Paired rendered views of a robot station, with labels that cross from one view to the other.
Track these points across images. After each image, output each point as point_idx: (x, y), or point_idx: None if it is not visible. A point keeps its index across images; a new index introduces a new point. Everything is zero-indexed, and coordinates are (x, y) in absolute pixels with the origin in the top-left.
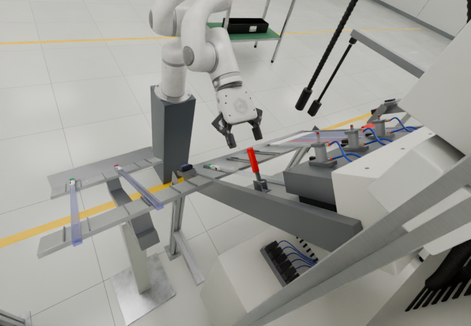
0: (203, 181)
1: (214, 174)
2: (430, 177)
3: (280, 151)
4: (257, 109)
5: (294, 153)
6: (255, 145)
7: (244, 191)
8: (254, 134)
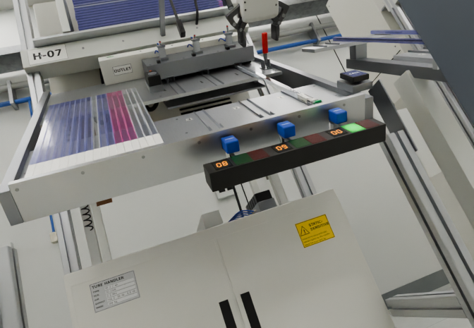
0: (309, 47)
1: (307, 89)
2: None
3: (183, 119)
4: (231, 11)
5: (16, 303)
6: (202, 132)
7: (278, 63)
8: (245, 39)
